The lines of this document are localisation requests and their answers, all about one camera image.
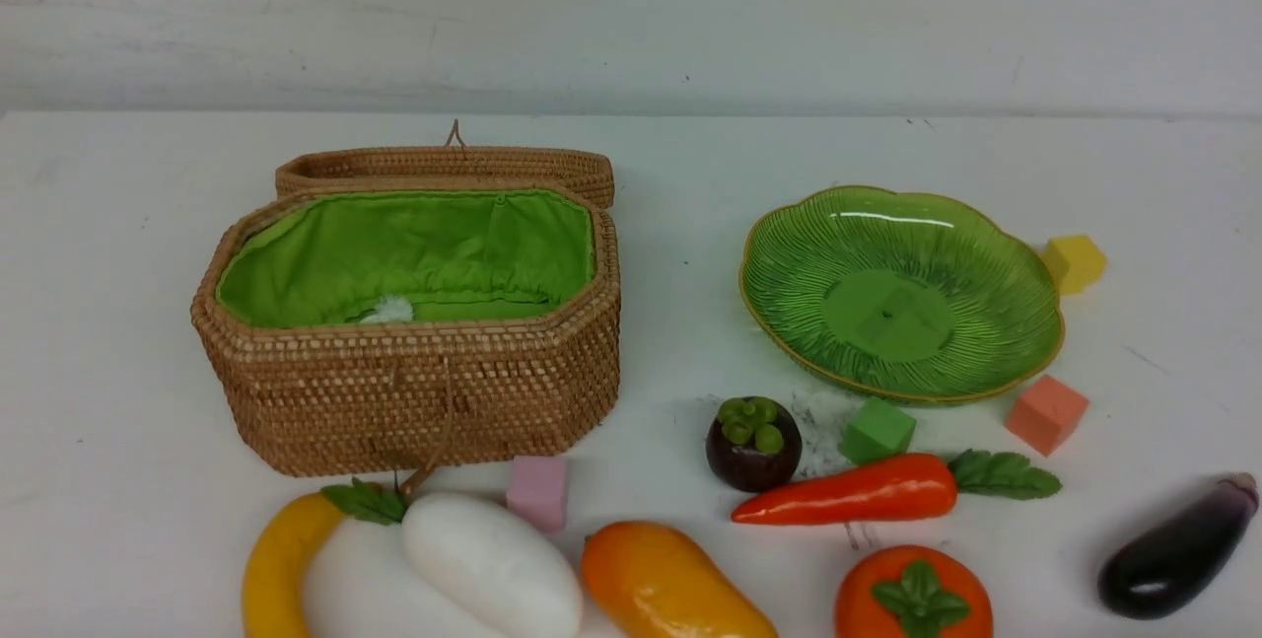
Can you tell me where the dark purple toy mangosteen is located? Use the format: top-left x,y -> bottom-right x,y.
705,396 -> 803,494

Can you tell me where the yellow-orange toy mango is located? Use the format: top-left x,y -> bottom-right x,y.
581,521 -> 779,637

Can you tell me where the white toy radish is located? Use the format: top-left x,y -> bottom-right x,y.
319,479 -> 586,637

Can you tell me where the orange toy carrot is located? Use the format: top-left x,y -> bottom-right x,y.
729,450 -> 1063,527

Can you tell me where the orange toy persimmon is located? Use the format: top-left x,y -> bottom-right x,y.
833,543 -> 996,637

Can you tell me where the yellow toy banana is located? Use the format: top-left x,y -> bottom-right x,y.
241,493 -> 345,637

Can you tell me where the dark purple toy eggplant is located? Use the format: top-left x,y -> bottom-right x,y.
1098,472 -> 1259,620

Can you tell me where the woven wicker basket lid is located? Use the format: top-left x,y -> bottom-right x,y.
274,122 -> 616,208

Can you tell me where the pink foam cube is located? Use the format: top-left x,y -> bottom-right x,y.
505,456 -> 569,533

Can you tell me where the green leaf-shaped glass plate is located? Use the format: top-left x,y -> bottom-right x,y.
737,185 -> 1066,409

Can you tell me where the green foam cube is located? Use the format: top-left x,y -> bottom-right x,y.
838,398 -> 917,464

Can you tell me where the woven wicker basket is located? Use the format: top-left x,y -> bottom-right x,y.
192,182 -> 621,477

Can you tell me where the orange foam cube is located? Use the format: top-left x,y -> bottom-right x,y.
1005,376 -> 1090,456

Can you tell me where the yellow foam cube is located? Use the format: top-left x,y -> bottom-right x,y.
1041,235 -> 1108,298

